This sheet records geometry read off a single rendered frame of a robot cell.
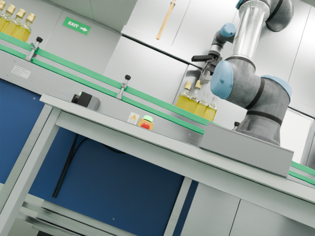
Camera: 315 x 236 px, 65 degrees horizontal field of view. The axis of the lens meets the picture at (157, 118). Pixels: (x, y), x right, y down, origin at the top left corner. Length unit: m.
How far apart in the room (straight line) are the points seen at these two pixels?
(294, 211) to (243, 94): 0.36
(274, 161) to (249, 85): 0.24
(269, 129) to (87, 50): 4.32
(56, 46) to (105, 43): 0.88
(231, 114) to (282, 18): 0.69
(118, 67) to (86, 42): 3.39
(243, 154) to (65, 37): 4.57
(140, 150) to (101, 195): 0.43
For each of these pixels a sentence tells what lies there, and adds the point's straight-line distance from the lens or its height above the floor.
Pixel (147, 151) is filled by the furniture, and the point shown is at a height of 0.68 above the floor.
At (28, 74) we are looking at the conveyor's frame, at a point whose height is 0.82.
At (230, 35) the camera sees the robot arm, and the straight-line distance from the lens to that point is 1.48.
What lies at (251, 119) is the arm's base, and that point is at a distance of 0.85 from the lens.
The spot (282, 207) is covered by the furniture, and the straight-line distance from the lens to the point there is 0.82.
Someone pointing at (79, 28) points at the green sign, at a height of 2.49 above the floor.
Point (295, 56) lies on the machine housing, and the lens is 2.01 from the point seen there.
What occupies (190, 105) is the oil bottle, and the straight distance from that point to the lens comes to 1.39.
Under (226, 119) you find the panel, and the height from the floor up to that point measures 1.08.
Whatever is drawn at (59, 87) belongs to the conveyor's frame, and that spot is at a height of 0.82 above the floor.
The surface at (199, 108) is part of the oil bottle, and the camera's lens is 1.39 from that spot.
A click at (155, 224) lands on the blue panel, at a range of 1.25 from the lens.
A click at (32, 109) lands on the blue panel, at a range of 1.29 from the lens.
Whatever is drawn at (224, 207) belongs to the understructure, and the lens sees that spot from 1.64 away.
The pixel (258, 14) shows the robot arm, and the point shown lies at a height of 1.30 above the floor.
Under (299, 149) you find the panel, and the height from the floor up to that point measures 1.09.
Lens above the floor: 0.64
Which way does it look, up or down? 11 degrees up
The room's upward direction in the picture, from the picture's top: 22 degrees clockwise
